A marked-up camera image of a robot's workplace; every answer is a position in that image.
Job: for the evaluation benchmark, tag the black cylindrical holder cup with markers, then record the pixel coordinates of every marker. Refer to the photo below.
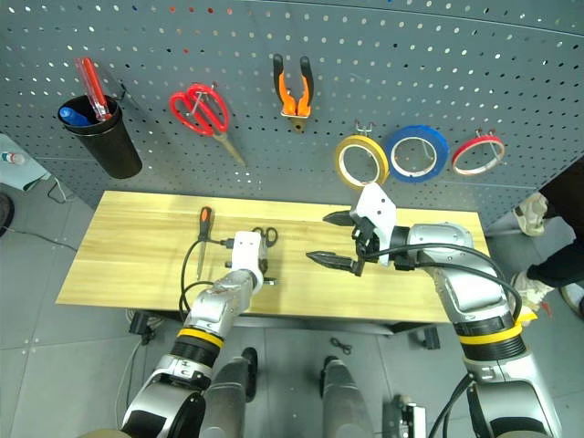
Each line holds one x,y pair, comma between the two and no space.
109,146

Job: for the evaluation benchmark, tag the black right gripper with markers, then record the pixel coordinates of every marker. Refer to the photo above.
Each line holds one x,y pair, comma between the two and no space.
367,237

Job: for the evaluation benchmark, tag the yellow tape roll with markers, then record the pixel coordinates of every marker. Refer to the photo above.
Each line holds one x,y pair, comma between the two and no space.
340,159

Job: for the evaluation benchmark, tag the dark grey rounded shape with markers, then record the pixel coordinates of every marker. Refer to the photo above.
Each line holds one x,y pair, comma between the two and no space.
228,397
347,401

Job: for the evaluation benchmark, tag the red tape roll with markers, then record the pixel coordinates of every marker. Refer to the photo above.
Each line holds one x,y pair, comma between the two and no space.
474,142

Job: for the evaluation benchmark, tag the clear plastic bottle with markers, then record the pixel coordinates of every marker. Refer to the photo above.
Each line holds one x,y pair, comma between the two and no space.
11,158

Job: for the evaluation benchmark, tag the black trouser leg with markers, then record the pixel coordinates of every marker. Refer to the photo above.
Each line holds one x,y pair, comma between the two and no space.
561,264

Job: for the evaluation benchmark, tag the white shoe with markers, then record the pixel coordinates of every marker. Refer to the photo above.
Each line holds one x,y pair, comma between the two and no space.
572,299

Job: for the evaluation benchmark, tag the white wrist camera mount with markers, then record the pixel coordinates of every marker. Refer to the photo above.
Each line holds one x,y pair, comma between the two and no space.
376,203
246,255

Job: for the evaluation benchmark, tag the metal pegboard hook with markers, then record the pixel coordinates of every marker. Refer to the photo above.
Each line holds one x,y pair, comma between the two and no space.
495,146
365,128
426,148
196,102

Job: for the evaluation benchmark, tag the blue marker pen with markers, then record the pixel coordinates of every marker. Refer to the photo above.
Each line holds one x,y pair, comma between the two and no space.
73,116

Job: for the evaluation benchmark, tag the black metal table frame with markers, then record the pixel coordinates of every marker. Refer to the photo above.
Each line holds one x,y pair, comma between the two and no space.
319,325

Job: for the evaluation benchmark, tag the black white device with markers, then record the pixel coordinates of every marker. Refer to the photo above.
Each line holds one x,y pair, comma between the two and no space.
408,417

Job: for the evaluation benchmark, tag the grey perforated metal pegboard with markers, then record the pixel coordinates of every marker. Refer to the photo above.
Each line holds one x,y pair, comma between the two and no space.
319,45

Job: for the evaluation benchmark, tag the blue tape roll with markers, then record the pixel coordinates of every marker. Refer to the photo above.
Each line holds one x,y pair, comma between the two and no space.
438,141

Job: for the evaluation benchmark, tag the orange black pliers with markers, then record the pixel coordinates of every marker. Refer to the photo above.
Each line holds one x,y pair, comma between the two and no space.
288,96

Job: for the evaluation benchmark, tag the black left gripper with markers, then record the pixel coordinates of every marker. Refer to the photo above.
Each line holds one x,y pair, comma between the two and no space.
265,255

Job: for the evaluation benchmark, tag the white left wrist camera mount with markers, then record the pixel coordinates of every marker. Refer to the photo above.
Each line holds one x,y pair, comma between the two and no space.
246,255

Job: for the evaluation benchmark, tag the dark brown trouser leg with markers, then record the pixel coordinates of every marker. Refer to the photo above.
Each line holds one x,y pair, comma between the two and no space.
566,187

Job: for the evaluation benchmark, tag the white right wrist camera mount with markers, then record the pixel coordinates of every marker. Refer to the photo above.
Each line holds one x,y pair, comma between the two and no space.
376,203

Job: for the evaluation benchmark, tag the metal pliers holder bracket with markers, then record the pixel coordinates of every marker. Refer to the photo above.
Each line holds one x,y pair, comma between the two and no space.
286,113

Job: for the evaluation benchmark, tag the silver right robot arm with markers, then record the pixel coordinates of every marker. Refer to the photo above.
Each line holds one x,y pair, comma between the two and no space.
474,292

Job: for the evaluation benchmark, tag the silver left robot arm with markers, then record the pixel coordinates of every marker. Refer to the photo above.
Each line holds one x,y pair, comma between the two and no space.
214,301

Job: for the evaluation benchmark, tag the beige worn shoe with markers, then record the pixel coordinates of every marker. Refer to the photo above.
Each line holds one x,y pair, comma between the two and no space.
529,292
531,214

